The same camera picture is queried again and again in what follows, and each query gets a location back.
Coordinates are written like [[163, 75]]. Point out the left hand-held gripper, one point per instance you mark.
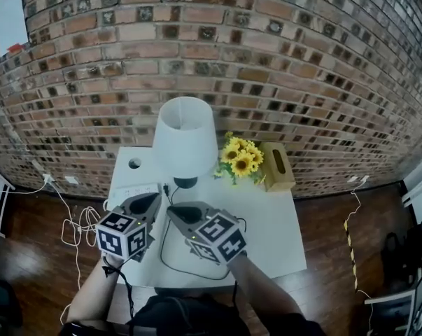
[[121, 234]]

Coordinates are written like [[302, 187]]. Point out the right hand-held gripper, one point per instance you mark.
[[217, 234]]

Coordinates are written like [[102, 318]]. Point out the white power strip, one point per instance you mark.
[[135, 190]]

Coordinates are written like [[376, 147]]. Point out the white shade lamp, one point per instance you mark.
[[184, 142]]

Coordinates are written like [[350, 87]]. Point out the person's left forearm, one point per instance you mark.
[[91, 292]]

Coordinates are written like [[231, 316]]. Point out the person's right forearm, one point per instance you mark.
[[259, 285]]

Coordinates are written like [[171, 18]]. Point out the yellow sunflower bouquet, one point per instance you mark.
[[241, 159]]

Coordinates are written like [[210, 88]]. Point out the wooden tissue box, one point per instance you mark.
[[277, 173]]

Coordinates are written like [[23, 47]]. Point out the person's black clothing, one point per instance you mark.
[[182, 315]]

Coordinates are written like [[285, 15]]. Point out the yellow black striped tape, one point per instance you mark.
[[351, 254]]

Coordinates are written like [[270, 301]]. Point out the black office chair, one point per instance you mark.
[[0, 306]]

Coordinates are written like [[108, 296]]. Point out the black bag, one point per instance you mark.
[[399, 257]]

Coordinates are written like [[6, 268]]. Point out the black and white desk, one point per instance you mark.
[[399, 310]]

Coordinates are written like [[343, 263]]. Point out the white cabinet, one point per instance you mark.
[[418, 187]]

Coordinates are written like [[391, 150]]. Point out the white wall socket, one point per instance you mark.
[[47, 178], [353, 179], [71, 179]]

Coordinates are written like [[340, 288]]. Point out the white wall plug adapter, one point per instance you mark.
[[364, 179]]

